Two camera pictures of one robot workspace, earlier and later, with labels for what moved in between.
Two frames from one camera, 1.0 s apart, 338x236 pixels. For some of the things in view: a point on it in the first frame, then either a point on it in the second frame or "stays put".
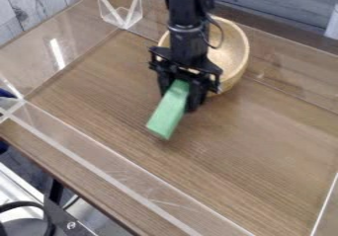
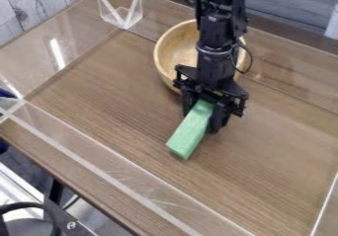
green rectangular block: x=170 y=109 -> x=184 y=139
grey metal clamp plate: x=61 y=222 stays put
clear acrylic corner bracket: x=121 y=18 stays put
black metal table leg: x=56 y=192 stays put
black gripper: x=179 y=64 -> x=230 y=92
